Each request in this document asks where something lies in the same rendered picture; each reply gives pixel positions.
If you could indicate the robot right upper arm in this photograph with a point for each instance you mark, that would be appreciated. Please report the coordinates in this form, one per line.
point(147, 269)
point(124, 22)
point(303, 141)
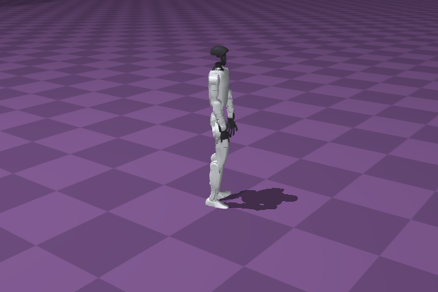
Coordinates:
point(214, 81)

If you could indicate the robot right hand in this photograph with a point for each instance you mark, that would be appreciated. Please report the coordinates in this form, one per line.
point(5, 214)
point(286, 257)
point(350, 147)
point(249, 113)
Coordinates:
point(224, 134)

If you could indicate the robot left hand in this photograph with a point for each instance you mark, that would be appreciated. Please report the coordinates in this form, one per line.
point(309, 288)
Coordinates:
point(231, 124)

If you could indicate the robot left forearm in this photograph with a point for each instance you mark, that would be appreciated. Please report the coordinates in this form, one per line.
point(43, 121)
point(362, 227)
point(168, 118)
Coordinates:
point(230, 108)

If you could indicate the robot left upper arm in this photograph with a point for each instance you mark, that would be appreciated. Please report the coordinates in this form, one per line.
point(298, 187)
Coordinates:
point(230, 92)

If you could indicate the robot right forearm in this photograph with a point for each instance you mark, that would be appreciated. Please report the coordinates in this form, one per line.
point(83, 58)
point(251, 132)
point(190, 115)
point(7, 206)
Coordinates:
point(218, 114)

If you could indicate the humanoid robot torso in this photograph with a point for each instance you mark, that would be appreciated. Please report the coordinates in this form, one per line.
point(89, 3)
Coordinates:
point(223, 91)

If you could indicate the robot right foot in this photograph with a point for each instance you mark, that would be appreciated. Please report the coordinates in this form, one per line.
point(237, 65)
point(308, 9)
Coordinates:
point(217, 204)

